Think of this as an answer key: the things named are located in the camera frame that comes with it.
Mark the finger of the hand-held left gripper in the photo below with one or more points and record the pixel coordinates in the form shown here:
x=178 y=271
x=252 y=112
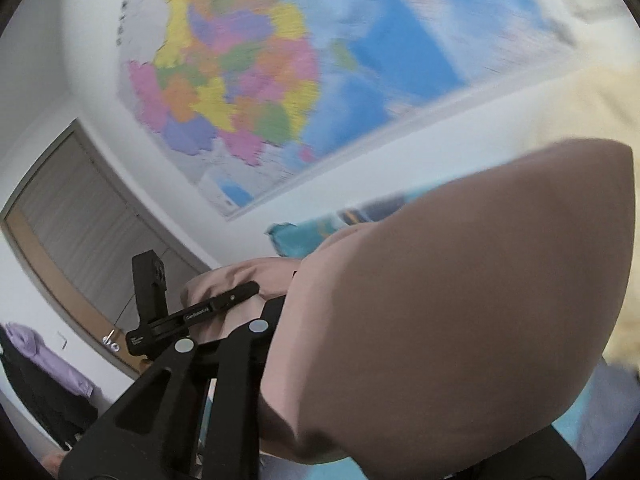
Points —
x=225 y=300

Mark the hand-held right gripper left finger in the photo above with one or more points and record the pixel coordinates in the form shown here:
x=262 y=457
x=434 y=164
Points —
x=255 y=350

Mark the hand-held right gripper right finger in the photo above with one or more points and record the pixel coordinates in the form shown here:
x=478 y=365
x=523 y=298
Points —
x=565 y=460

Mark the pink jacket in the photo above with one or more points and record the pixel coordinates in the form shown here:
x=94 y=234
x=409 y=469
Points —
x=450 y=310

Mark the teal grey patterned bedsheet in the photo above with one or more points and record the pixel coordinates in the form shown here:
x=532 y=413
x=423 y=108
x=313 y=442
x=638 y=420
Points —
x=290 y=240

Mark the purple hanging garment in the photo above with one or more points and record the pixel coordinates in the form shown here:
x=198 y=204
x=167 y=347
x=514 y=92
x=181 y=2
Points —
x=50 y=360

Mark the black hanging garment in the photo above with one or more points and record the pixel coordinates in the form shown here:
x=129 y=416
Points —
x=40 y=405

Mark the cream yellow garment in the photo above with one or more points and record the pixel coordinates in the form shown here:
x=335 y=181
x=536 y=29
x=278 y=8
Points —
x=590 y=105

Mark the grey door with wooden frame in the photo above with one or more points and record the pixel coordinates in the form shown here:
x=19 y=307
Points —
x=85 y=220

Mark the colourful wall map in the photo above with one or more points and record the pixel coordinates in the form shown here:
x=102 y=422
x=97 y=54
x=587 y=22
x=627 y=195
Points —
x=350 y=60

